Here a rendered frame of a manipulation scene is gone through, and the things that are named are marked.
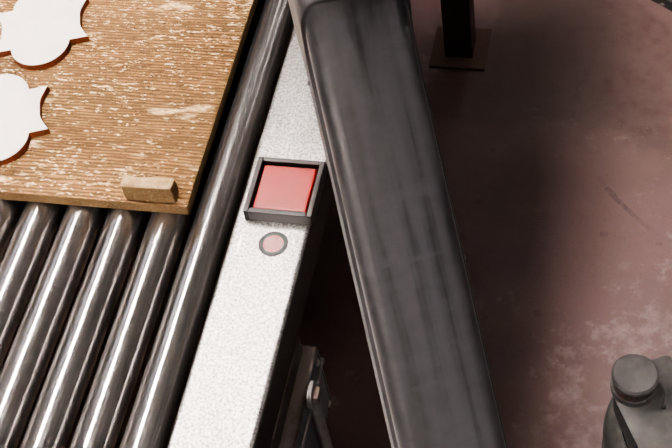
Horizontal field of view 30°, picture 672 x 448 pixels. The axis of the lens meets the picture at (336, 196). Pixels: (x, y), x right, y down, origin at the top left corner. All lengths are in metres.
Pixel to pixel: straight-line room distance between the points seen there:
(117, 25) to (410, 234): 1.00
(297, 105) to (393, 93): 0.83
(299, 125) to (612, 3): 1.51
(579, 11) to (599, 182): 0.48
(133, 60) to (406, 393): 0.96
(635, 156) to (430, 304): 1.96
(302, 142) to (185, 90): 0.16
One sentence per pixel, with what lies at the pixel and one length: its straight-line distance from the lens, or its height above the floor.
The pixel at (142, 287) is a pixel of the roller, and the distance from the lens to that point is 1.33.
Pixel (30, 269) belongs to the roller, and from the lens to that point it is 1.40.
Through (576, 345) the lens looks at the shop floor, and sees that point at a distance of 2.30.
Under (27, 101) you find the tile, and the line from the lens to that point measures 1.51.
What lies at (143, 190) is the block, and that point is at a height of 0.96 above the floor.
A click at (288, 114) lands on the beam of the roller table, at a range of 1.44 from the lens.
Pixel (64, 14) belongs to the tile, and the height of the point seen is 0.95.
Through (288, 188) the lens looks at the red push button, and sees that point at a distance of 1.35.
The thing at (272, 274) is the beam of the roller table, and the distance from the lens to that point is 1.31.
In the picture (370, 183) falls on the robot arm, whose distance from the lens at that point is 0.61.
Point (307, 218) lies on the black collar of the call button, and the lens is 1.33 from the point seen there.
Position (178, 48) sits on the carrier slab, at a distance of 1.52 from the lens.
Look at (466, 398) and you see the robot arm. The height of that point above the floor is 1.43.
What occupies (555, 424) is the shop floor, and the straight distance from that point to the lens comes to 2.23.
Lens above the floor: 1.98
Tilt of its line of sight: 52 degrees down
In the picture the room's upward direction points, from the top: 12 degrees counter-clockwise
